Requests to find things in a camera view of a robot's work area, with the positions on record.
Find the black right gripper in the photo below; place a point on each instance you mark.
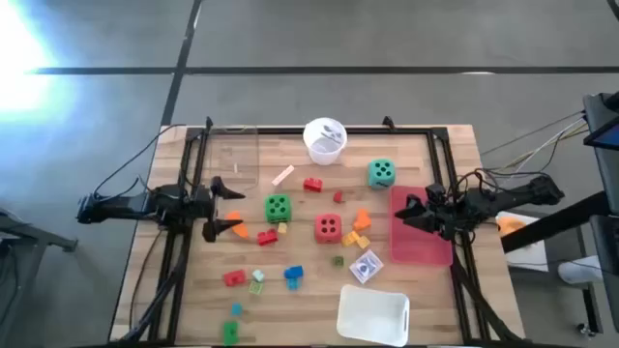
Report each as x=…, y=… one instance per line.
x=442, y=217

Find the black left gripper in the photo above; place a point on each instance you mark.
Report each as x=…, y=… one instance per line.
x=202, y=205

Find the long orange brick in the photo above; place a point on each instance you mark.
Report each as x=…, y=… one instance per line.
x=240, y=229

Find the green foam die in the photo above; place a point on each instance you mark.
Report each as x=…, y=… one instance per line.
x=271, y=215

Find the teal foam die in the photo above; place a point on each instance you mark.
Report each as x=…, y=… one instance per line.
x=377, y=180

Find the small translucent yellow brick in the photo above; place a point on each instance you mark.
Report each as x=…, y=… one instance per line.
x=364, y=242

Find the clear card packet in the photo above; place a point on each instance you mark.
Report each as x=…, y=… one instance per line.
x=366, y=266

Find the small mint brick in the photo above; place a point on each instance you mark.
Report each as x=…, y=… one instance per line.
x=258, y=275

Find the red foam die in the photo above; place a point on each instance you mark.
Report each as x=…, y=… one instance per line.
x=321, y=237

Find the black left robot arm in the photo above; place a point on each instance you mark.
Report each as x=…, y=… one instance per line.
x=126, y=205

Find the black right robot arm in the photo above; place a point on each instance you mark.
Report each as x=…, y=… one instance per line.
x=508, y=195

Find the pink plastic bin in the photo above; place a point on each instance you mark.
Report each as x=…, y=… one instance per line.
x=416, y=249

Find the clear plastic bin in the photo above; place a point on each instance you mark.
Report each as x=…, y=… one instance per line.
x=232, y=159

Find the small red brick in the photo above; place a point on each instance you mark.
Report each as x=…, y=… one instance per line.
x=338, y=197

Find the translucent light green brick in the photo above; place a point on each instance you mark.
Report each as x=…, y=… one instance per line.
x=256, y=288

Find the black table clamp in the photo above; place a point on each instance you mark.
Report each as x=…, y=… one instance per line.
x=388, y=123
x=209, y=123

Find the small olive green brick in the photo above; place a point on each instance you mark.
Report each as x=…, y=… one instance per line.
x=338, y=261

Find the orange object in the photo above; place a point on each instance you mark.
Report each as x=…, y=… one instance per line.
x=510, y=224

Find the red two-stud brick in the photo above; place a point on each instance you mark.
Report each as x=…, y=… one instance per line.
x=313, y=185

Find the blue brick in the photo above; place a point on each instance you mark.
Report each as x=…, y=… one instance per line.
x=293, y=272

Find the small cyan brick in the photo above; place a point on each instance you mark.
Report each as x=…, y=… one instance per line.
x=236, y=309

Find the teal brick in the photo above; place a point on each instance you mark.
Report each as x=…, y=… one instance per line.
x=292, y=284

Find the white plastic bin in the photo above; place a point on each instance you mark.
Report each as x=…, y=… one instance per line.
x=370, y=316

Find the white cup with pumpkin face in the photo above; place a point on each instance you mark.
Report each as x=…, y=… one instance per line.
x=325, y=145

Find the white box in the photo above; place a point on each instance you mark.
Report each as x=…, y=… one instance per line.
x=532, y=251

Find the black diagonal strut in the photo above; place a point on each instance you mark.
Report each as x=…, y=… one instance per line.
x=556, y=222

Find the person's shoe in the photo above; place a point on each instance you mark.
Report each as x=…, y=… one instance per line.
x=578, y=271

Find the grey table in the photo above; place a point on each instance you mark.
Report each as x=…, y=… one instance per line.
x=29, y=234

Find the black computer desk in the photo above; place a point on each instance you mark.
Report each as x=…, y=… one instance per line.
x=604, y=169

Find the blue-lit screen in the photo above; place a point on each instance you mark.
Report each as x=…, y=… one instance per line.
x=607, y=138

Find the black caster wheel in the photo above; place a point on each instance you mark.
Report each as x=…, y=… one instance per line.
x=586, y=330

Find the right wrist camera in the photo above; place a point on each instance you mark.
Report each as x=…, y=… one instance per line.
x=435, y=192

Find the black aluminium table frame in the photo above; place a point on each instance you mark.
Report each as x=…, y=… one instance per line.
x=280, y=131

